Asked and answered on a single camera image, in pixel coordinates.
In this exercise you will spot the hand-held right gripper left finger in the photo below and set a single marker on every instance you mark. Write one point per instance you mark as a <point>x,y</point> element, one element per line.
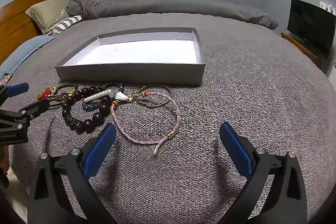
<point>101,144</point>

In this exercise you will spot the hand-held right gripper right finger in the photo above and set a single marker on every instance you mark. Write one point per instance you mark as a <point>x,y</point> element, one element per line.
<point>235,144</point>

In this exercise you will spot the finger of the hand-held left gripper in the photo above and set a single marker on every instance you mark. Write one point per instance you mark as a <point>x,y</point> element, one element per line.
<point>34,109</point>
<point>17,88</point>

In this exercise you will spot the dark metal bangle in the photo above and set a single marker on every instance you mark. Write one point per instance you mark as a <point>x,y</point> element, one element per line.
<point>165,102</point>

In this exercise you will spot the grey shallow cardboard box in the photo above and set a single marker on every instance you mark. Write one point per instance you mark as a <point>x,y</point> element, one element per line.
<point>131,56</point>

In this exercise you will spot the blue bed sheet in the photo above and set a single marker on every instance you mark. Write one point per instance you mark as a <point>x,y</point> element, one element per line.
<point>23,50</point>

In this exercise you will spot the grey knit blanket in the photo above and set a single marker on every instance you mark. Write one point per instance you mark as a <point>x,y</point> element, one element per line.
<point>236,98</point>

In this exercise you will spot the white tassel pendant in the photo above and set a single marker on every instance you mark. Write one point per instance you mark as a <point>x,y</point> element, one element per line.
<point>121,96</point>

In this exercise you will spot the wooden headboard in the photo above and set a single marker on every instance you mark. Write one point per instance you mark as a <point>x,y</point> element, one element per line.
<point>15,22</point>

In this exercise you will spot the striped pillow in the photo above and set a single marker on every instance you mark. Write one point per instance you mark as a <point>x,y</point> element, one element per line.
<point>65,23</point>

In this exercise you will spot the olive pillow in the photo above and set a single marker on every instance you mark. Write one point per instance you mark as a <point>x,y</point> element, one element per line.
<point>47,12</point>

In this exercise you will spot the wooden television stand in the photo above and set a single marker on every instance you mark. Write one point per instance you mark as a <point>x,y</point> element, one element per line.
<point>302,47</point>

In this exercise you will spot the black television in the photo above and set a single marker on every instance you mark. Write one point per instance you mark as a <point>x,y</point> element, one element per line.
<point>309,22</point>

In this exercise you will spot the grey duvet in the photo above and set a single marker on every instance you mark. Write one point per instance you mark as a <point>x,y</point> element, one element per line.
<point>170,7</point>

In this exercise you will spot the white wall socket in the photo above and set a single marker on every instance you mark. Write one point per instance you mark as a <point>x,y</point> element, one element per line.
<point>326,6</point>

